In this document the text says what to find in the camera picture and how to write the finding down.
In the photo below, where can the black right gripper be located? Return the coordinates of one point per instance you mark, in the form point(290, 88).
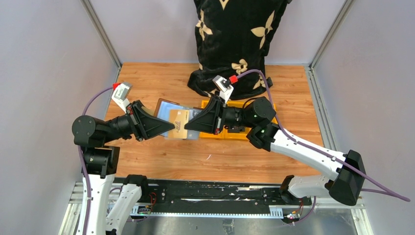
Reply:
point(212, 119)

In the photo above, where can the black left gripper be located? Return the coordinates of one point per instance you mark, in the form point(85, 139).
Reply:
point(144, 123)

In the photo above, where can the brown leather card holder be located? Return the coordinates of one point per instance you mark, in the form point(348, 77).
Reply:
point(162, 111)

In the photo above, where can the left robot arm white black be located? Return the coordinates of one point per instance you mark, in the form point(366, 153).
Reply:
point(99, 165)

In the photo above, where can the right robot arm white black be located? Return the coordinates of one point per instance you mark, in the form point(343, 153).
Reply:
point(337, 178)

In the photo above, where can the yellow bin left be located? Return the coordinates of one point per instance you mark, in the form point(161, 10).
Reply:
point(203, 135)

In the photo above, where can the yellow bin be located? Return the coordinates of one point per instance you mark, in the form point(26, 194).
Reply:
point(203, 135)
point(274, 120)
point(236, 133)

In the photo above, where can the yellow bin middle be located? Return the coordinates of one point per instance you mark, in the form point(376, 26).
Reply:
point(236, 133)

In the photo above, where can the yellow bin right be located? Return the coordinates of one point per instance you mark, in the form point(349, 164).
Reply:
point(274, 120)

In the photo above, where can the black floral blanket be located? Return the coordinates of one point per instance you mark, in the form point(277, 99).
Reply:
point(232, 37)

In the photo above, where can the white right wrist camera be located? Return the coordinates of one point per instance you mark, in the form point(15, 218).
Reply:
point(224, 86)

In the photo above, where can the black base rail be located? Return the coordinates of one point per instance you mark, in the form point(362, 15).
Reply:
point(204, 197)

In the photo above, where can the aluminium frame rail left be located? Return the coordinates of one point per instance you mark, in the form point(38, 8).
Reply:
point(101, 32)

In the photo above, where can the aluminium frame rail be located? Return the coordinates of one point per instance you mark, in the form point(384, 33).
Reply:
point(101, 32)
point(328, 138)

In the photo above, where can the aluminium frame rail right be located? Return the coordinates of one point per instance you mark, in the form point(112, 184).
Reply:
point(328, 138)

